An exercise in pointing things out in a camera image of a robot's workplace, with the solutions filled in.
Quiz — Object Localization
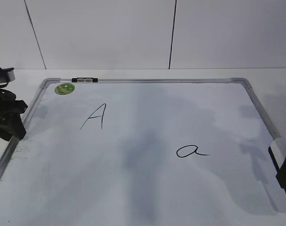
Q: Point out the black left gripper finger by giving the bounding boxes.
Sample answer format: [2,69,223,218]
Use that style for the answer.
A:
[0,113,26,141]

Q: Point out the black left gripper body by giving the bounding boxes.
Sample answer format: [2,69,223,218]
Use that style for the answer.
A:
[0,89,28,117]

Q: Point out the white whiteboard eraser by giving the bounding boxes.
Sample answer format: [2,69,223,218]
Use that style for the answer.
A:
[268,138,286,193]

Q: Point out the round green magnet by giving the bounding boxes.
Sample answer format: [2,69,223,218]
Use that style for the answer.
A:
[55,83,75,95]

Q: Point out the black and silver board clip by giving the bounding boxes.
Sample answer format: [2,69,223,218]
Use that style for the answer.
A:
[71,77,98,83]

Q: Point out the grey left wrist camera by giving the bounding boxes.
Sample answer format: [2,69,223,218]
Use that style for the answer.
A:
[0,67,15,86]

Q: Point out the white whiteboard with grey frame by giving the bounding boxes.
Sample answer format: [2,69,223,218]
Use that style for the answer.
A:
[0,82,286,226]

